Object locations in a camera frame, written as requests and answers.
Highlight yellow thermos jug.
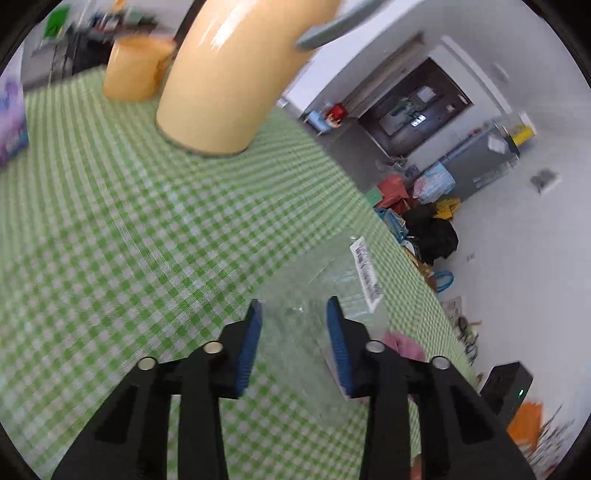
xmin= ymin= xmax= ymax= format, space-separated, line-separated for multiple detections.
xmin=156 ymin=0 xmax=385 ymax=156

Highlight purple tissue box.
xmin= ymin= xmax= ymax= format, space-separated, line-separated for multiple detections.
xmin=0 ymin=78 xmax=30 ymax=168

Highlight yellow mug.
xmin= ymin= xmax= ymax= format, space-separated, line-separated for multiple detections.
xmin=102 ymin=35 xmax=177 ymax=103

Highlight black duffel bag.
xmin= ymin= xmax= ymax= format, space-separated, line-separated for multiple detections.
xmin=403 ymin=202 xmax=460 ymax=267

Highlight small blue stool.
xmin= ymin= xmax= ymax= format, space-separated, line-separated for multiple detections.
xmin=304 ymin=110 xmax=332 ymax=136

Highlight red bag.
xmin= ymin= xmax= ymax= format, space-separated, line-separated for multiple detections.
xmin=375 ymin=174 xmax=413 ymax=214

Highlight clear plastic bag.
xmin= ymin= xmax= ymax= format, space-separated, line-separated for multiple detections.
xmin=257 ymin=233 xmax=391 ymax=398

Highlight grey refrigerator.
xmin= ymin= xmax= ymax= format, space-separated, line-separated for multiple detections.
xmin=442 ymin=121 xmax=522 ymax=200

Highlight dark brown entrance door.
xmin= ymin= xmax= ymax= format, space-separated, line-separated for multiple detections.
xmin=357 ymin=57 xmax=472 ymax=156

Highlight green paper bag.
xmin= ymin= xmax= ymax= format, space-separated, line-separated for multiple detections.
xmin=43 ymin=6 xmax=71 ymax=38

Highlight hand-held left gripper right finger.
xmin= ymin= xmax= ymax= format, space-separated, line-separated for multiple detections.
xmin=326 ymin=296 xmax=536 ymax=480

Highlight black speaker box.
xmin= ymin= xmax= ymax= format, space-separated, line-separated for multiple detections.
xmin=479 ymin=362 xmax=534 ymax=428

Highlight pink cloth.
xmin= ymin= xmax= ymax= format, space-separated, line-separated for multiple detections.
xmin=382 ymin=331 xmax=426 ymax=364

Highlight yellow box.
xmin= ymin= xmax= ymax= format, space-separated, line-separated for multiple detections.
xmin=507 ymin=113 xmax=539 ymax=147

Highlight wall picture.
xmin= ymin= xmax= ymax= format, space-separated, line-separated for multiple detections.
xmin=530 ymin=169 xmax=563 ymax=195

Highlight pink blue patterned bag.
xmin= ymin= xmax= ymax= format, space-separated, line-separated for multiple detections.
xmin=412 ymin=163 xmax=456 ymax=204

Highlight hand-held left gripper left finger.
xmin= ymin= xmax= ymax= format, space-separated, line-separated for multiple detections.
xmin=51 ymin=299 xmax=264 ymax=480

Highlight yellow paper bag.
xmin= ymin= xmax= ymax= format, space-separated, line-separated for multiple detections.
xmin=435 ymin=197 xmax=462 ymax=221

